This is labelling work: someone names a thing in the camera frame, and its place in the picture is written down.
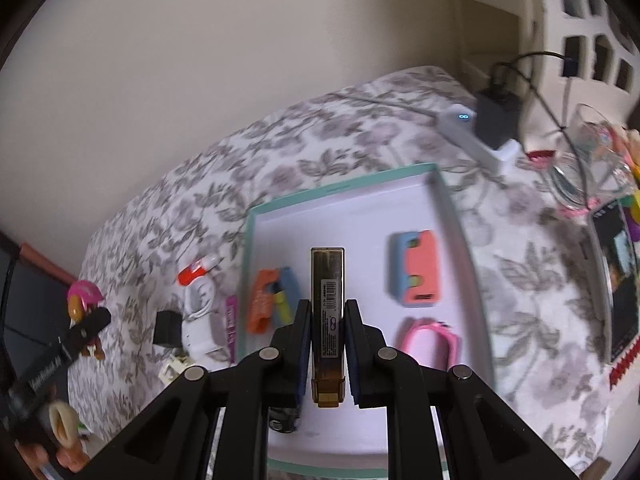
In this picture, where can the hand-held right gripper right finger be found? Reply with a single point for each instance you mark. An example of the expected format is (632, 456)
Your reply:
(352, 350)

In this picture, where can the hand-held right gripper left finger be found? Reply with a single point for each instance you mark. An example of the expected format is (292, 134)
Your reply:
(302, 350)

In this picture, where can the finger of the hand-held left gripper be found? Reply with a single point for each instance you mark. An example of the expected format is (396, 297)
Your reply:
(90, 322)

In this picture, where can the pink toy dog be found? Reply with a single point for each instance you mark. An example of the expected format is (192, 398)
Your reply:
(85, 295)

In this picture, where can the orange and blue toy knife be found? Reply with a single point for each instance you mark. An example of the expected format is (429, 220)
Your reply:
(260, 300)

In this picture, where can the black tube with round logo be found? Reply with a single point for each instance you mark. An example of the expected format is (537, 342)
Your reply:
(284, 420)

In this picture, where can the pink smartwatch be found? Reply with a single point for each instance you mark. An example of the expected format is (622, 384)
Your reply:
(425, 340)

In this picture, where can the purple tube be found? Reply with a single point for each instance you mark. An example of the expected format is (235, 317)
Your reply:
(231, 330)

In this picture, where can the white charger cube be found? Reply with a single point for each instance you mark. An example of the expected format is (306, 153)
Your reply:
(200, 340)

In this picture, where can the blue and coral toy case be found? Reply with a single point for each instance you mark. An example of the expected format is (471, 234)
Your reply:
(417, 270)

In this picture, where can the green rimmed white tray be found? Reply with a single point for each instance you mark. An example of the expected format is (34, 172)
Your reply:
(360, 210)

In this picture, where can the person's left hand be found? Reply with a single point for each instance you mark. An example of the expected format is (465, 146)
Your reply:
(67, 459)

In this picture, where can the small black adapter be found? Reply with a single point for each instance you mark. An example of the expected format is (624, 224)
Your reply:
(167, 327)

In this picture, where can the orange bottle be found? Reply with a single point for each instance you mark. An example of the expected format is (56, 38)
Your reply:
(192, 272)

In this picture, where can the grey floral blanket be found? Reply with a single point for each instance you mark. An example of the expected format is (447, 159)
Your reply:
(350, 125)

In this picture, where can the white power strip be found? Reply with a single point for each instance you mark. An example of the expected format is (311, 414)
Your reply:
(470, 140)

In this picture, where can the red zigzag ribbon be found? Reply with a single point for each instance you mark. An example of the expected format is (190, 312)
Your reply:
(625, 362)

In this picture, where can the black plug adapter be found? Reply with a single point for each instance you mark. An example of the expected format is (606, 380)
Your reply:
(495, 115)

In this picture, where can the clear glass jar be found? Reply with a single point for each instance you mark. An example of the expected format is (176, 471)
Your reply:
(575, 180)

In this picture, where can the black framed photo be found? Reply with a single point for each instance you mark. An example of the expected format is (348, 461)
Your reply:
(620, 260)

